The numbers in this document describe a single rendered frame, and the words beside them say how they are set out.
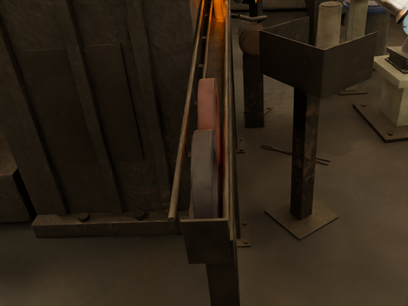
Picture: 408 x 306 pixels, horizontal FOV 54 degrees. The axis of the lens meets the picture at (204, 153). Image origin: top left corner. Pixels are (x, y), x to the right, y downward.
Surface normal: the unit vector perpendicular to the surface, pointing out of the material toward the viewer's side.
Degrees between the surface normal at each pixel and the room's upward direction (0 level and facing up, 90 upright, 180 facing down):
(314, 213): 0
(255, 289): 0
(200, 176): 49
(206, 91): 21
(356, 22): 90
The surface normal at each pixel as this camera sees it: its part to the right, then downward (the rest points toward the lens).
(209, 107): -0.10, -0.23
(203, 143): -0.10, -0.70
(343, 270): -0.09, -0.83
